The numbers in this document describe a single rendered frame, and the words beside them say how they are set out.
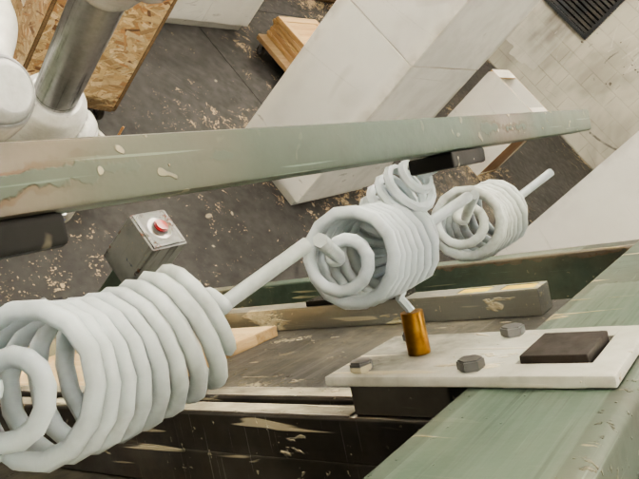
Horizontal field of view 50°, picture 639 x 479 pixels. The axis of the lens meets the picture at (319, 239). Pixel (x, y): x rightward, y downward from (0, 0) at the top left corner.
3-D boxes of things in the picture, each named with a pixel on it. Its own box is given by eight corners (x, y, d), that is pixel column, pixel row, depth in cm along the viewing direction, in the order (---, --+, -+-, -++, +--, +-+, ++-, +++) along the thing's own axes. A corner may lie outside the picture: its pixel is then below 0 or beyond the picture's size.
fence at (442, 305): (142, 333, 157) (138, 316, 157) (552, 306, 101) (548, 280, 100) (125, 339, 153) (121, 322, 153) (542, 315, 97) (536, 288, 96)
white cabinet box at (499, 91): (455, 126, 654) (509, 69, 615) (494, 170, 639) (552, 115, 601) (435, 128, 617) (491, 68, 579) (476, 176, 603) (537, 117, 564)
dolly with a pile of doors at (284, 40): (296, 49, 548) (318, 19, 531) (335, 94, 535) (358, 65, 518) (246, 46, 498) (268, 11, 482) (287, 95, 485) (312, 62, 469)
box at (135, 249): (136, 249, 192) (164, 207, 182) (158, 281, 189) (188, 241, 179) (101, 257, 182) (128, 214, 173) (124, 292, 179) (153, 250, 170)
